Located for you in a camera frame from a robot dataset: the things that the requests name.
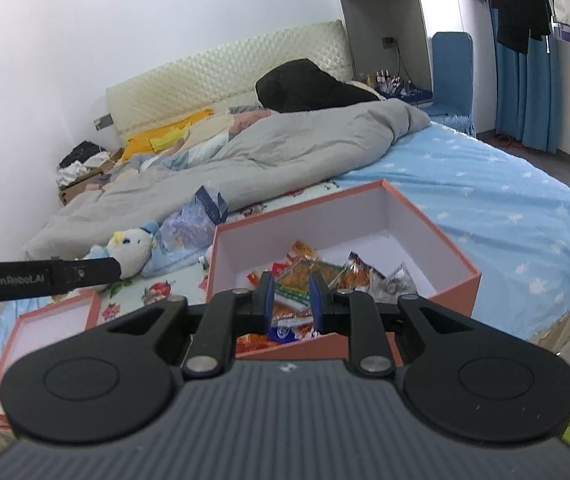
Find grey duvet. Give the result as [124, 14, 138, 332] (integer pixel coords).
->
[22, 99, 430, 261]

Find white plush toy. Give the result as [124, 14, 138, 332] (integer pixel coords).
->
[82, 220, 161, 281]

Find black cloth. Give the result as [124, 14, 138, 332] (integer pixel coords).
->
[256, 58, 388, 113]

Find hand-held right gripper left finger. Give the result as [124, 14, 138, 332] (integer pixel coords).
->
[95, 271, 273, 379]

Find blue patterned plastic bag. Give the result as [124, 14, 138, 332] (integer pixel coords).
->
[142, 185, 230, 277]

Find row of small bottles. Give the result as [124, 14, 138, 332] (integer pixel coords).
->
[360, 70, 416, 98]

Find pile of mixed snacks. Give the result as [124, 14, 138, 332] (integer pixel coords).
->
[235, 240, 418, 348]

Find blue star bedsheet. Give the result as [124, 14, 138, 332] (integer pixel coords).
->
[335, 120, 570, 341]

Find blue covered chair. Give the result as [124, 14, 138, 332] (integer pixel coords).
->
[427, 31, 476, 136]

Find cardboard box with clothes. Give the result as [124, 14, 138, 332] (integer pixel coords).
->
[56, 141, 125, 207]

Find pink cardboard box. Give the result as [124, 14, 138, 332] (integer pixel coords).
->
[205, 179, 482, 361]

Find blue curtain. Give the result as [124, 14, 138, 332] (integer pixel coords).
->
[490, 7, 563, 153]

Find floral printed sheet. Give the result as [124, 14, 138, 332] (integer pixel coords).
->
[0, 180, 361, 361]

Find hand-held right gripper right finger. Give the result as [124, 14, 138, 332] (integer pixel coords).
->
[310, 275, 486, 376]

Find yellow cloth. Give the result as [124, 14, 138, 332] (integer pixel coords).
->
[121, 107, 215, 161]

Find cream padded headboard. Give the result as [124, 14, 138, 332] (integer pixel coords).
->
[105, 20, 356, 146]

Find grey wall cabinet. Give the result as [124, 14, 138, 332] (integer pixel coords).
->
[330, 0, 458, 101]

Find pink box lid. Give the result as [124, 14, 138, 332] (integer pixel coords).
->
[0, 290, 102, 396]

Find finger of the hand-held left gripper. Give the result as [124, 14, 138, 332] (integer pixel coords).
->
[62, 256, 122, 292]

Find pink cloth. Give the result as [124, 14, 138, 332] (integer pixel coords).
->
[227, 105, 276, 132]

